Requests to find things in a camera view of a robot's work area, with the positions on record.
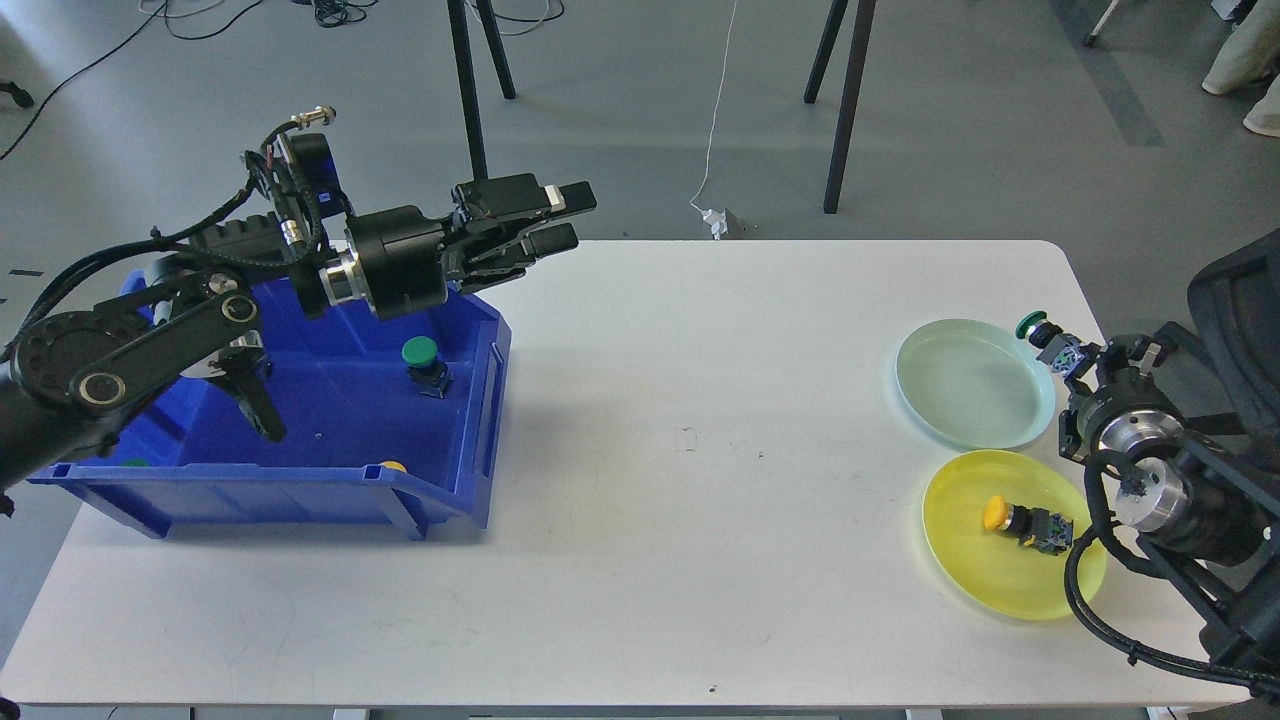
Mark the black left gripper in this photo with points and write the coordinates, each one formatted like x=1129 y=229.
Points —
x=407 y=262

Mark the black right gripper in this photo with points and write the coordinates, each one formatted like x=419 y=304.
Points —
x=1114 y=403

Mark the green push button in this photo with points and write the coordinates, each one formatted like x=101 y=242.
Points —
x=1063 y=353
x=425 y=366

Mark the yellow push button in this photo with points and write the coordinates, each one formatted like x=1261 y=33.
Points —
x=1035 y=528

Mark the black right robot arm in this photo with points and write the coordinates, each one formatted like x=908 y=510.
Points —
x=1206 y=520

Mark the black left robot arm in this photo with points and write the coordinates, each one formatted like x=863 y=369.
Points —
x=115 y=332

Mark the light green plate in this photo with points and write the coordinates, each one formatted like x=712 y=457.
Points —
x=974 y=385

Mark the yellow plate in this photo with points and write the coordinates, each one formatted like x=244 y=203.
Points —
x=996 y=568

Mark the black tripod leg left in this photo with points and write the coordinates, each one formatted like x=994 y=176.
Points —
x=464 y=64

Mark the black tripod leg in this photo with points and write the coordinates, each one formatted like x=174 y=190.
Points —
x=464 y=64
x=862 y=27

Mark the blue plastic bin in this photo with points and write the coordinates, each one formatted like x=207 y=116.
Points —
x=347 y=403

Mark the black tripod leg right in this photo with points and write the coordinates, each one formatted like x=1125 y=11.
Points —
x=862 y=27

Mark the person legs and shoes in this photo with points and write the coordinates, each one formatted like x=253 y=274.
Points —
x=1247 y=57

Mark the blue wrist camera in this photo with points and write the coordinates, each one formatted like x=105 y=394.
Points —
x=310 y=158

